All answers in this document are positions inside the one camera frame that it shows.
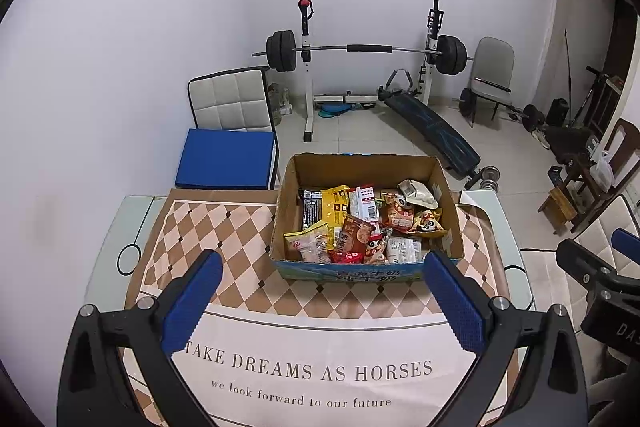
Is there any black bar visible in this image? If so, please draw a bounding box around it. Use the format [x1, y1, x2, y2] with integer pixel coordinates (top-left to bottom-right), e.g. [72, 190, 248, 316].
[472, 77, 513, 94]

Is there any black sit-up bench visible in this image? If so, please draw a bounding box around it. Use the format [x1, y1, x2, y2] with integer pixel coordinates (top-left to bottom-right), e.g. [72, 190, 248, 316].
[376, 69, 482, 180]

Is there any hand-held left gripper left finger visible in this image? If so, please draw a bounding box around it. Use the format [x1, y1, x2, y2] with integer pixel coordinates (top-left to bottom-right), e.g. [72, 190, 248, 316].
[57, 249, 224, 427]

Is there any chrome dumbbell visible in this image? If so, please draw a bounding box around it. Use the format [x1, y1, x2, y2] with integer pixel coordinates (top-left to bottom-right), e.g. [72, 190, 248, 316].
[467, 165, 501, 190]

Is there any yellow and black noodle pack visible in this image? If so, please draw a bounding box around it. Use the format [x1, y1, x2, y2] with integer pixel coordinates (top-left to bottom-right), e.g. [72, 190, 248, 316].
[299, 185, 351, 233]

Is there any black speaker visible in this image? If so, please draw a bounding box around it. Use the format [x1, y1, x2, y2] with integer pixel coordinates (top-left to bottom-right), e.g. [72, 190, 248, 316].
[546, 98, 571, 126]

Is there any brown wooden chair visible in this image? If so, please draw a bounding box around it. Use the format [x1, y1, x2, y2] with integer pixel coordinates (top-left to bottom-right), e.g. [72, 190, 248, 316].
[565, 118, 640, 233]

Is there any crumpled white green packet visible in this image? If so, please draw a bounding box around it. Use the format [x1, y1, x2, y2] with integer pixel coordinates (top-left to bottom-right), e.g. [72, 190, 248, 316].
[397, 178, 441, 210]

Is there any white plastic bag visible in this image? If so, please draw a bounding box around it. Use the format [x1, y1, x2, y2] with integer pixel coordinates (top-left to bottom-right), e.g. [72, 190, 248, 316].
[589, 151, 616, 194]

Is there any dark wooden door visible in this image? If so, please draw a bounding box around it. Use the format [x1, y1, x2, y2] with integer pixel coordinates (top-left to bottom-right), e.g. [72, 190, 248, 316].
[597, 0, 638, 142]

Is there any grey chair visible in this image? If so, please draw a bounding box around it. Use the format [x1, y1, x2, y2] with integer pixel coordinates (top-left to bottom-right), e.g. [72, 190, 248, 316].
[467, 37, 517, 128]

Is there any long barbell with black plates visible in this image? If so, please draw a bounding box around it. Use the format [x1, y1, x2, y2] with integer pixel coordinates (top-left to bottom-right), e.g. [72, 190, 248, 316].
[251, 30, 475, 76]

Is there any long thin pole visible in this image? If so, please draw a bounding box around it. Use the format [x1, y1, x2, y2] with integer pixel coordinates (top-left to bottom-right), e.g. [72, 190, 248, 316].
[564, 29, 575, 112]

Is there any brown red cookie packet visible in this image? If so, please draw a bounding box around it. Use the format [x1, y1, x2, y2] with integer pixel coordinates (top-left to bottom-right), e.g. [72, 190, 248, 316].
[331, 213, 377, 264]

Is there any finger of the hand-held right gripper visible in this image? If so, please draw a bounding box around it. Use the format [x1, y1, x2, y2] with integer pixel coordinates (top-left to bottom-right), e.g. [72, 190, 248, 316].
[612, 228, 640, 264]
[556, 238, 640, 306]

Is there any cardboard box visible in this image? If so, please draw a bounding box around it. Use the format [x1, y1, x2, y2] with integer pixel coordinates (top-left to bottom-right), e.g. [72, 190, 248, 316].
[269, 152, 465, 283]

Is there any small wooden stool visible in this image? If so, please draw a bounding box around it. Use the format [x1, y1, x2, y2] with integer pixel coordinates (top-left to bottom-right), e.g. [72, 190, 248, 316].
[537, 187, 576, 235]

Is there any blue seat cushion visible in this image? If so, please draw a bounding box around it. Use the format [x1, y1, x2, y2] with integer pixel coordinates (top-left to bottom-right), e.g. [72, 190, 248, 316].
[174, 128, 279, 192]

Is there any white red label snack packet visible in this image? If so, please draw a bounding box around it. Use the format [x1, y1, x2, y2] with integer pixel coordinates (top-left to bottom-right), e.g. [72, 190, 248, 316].
[347, 183, 382, 220]

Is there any clear plastic jug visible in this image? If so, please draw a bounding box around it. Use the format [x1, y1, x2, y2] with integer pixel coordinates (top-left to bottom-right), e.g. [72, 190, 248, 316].
[268, 83, 293, 115]

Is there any short barbell with black plates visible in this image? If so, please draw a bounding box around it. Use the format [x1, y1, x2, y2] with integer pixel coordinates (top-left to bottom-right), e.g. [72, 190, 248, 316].
[458, 87, 547, 130]

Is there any white squat rack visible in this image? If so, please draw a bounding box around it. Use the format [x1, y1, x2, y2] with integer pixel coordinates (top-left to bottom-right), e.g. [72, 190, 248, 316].
[297, 0, 443, 144]

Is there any white cushioned chair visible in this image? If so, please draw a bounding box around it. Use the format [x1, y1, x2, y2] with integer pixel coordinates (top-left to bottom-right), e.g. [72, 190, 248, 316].
[187, 66, 277, 135]
[572, 194, 640, 268]

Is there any white printed snack packet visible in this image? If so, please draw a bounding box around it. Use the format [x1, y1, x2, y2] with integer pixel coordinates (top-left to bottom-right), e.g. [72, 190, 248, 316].
[386, 236, 423, 265]

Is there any black padded stool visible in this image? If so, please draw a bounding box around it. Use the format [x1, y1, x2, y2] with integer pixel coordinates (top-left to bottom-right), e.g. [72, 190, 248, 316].
[542, 126, 601, 168]

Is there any checkered printed tablecloth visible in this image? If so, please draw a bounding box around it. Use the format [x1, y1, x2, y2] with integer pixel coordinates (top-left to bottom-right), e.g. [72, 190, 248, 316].
[122, 188, 513, 427]

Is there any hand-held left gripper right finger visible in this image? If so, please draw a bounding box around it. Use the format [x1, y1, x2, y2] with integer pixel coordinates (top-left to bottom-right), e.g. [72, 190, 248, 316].
[422, 250, 590, 427]

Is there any black kick scooter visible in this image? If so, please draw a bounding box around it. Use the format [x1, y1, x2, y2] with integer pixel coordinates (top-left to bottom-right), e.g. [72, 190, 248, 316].
[570, 66, 608, 128]

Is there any pale bread packet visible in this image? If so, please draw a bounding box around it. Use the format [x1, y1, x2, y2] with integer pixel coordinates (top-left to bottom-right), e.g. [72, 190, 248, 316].
[283, 221, 335, 265]

